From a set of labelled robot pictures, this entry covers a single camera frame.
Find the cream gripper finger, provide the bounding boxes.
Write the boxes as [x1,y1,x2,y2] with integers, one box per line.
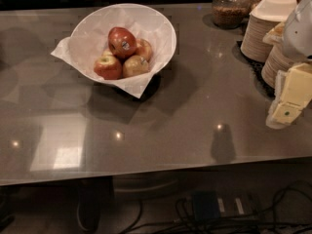
[271,102,302,125]
[266,99,287,130]

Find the right rear red apple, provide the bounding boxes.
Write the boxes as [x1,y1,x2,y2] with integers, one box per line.
[136,38,153,61]

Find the red apple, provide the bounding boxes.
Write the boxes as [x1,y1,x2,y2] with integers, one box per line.
[108,27,137,59]
[94,55,122,80]
[136,38,153,61]

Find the front right yellow-red apple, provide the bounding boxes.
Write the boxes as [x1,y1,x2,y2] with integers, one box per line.
[123,55,149,78]

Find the top red apple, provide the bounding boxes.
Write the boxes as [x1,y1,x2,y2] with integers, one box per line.
[108,27,137,59]

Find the front left red apple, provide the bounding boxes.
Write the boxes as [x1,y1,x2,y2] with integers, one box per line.
[94,55,122,80]

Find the white bowl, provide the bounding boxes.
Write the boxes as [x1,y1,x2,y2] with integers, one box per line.
[68,3,177,83]

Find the black mat under plates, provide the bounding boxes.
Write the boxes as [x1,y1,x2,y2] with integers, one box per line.
[240,52,275,99]

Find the right stack paper plates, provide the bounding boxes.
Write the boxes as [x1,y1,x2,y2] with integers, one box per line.
[260,44,294,89]

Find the stack paper plates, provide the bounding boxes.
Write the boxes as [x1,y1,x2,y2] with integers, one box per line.
[240,15,277,62]
[260,44,294,89]

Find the left stack paper plates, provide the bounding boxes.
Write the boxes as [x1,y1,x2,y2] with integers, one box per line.
[240,15,277,62]

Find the blue power box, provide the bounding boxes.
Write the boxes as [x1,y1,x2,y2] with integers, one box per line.
[191,191,220,221]

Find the glass jar with grains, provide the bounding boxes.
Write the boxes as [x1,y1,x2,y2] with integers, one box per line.
[212,0,252,29]

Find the black table leg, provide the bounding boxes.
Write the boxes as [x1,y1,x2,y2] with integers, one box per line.
[76,176,113,234]

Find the white paper liner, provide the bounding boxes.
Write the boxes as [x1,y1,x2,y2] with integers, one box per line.
[50,4,176,99]

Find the black cable on floor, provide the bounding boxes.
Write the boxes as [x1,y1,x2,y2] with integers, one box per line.
[118,178,312,234]

